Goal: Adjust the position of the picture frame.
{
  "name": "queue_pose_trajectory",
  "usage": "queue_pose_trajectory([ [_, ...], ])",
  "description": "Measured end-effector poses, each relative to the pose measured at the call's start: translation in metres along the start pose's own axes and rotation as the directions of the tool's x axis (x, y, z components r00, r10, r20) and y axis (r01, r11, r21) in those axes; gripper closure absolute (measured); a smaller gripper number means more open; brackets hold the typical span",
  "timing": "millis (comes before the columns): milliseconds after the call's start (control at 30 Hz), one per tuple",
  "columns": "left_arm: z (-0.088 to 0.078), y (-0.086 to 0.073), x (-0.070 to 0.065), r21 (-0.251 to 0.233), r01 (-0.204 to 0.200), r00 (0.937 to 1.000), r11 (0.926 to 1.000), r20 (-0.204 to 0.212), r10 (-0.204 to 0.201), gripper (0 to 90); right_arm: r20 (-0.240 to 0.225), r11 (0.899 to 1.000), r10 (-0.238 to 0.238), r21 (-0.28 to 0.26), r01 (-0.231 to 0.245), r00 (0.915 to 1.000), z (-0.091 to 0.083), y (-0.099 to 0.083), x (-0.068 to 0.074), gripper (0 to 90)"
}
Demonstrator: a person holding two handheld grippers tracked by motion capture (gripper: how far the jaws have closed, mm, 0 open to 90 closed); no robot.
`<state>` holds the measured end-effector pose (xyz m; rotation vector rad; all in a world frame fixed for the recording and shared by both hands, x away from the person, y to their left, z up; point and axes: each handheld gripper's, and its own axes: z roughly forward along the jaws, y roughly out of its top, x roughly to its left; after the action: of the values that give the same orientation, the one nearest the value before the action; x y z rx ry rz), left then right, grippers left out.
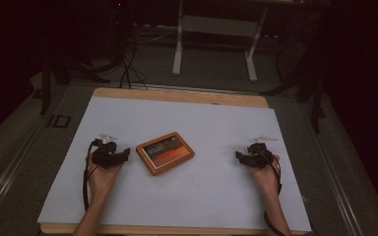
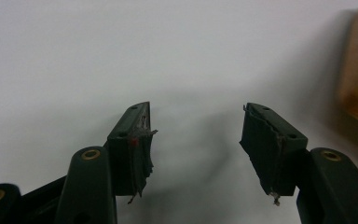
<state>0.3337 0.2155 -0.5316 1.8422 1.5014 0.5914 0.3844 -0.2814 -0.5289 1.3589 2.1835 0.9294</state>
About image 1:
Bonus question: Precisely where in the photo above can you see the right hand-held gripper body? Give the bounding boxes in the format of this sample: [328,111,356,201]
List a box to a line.
[247,134,279,170]

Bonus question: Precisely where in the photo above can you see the wooden table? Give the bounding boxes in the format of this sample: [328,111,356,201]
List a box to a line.
[38,87,309,236]

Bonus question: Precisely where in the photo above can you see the person's right hand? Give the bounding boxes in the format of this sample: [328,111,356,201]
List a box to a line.
[247,154,282,198]

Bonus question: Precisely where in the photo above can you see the white metal desk frame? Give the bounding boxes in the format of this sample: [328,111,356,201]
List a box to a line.
[171,0,270,84]

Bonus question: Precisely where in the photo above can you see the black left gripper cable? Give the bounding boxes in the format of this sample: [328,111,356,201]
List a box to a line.
[82,140,96,212]

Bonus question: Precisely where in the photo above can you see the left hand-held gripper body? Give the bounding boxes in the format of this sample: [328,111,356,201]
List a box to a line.
[91,132,123,170]

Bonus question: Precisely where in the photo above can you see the metal floor rail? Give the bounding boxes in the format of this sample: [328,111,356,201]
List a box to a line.
[0,122,45,225]
[298,102,364,236]
[129,83,255,96]

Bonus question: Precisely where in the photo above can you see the black floor socket box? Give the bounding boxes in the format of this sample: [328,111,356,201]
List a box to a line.
[46,114,71,129]

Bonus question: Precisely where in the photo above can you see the wooden photo frame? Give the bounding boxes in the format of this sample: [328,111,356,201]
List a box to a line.
[135,131,196,177]

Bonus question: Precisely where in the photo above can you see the white table mat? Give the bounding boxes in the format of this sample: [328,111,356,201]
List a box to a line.
[36,95,313,233]

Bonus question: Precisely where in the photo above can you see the black floor cables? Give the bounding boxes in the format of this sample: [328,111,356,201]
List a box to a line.
[119,29,150,90]

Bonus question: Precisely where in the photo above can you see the person's left hand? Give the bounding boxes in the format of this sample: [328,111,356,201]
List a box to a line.
[86,153,124,198]

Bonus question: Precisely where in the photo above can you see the black metal stand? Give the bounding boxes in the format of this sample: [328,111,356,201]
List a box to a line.
[38,45,112,116]
[260,13,330,134]

